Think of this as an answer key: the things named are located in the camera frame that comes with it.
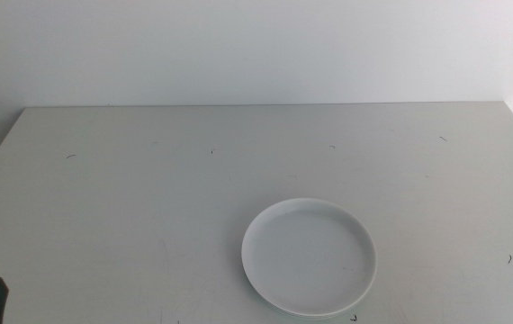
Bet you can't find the white shallow bowl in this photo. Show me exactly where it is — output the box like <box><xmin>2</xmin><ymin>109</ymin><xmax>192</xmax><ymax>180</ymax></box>
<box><xmin>240</xmin><ymin>197</ymin><xmax>378</xmax><ymax>319</ymax></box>

